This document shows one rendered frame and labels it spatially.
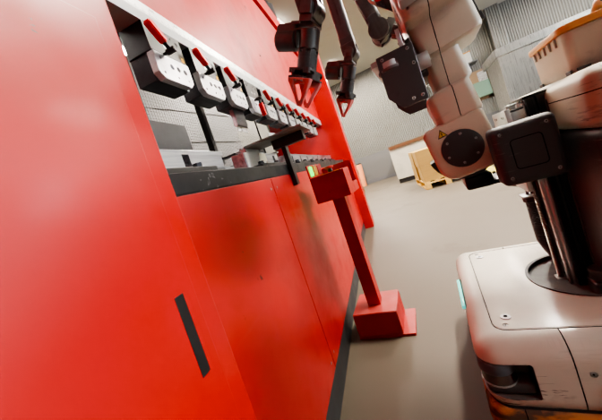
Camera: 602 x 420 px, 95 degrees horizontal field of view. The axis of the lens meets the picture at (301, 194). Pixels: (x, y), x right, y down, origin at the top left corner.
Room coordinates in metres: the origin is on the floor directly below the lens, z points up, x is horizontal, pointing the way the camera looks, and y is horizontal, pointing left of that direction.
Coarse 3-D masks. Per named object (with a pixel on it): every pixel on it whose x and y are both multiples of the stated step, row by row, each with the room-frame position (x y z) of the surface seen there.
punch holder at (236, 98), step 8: (224, 72) 1.18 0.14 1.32; (224, 80) 1.15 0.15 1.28; (224, 88) 1.16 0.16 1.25; (232, 88) 1.19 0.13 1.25; (240, 88) 1.28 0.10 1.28; (232, 96) 1.16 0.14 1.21; (240, 96) 1.25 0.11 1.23; (224, 104) 1.17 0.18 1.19; (232, 104) 1.17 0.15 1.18; (240, 104) 1.22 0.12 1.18; (224, 112) 1.22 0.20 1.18
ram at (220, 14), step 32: (160, 0) 0.90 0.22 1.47; (192, 0) 1.11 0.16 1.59; (224, 0) 1.47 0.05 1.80; (192, 32) 1.03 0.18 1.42; (224, 32) 1.32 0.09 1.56; (256, 32) 1.87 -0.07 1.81; (224, 64) 1.20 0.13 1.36; (256, 64) 1.64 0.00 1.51; (288, 64) 2.57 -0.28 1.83; (288, 96) 2.17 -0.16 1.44
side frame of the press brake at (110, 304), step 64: (0, 0) 0.25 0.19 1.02; (64, 0) 0.32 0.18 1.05; (0, 64) 0.23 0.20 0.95; (64, 64) 0.29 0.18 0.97; (128, 64) 0.37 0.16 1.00; (0, 128) 0.22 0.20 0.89; (64, 128) 0.27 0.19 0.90; (128, 128) 0.34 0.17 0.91; (0, 192) 0.21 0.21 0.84; (64, 192) 0.25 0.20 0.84; (128, 192) 0.31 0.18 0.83; (0, 256) 0.19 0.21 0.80; (64, 256) 0.23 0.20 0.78; (128, 256) 0.28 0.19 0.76; (192, 256) 0.36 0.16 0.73; (0, 320) 0.18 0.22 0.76; (64, 320) 0.21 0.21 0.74; (128, 320) 0.26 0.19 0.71; (192, 320) 0.33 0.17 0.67; (0, 384) 0.17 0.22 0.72; (64, 384) 0.20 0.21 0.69; (128, 384) 0.24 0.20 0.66; (192, 384) 0.30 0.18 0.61
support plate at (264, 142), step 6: (294, 126) 1.10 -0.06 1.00; (300, 126) 1.11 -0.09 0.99; (306, 126) 1.20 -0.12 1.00; (282, 132) 1.12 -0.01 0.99; (288, 132) 1.14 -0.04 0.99; (264, 138) 1.14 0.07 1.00; (270, 138) 1.14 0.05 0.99; (276, 138) 1.18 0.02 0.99; (252, 144) 1.16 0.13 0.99; (258, 144) 1.19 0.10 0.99; (264, 144) 1.24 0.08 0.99; (270, 144) 1.28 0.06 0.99
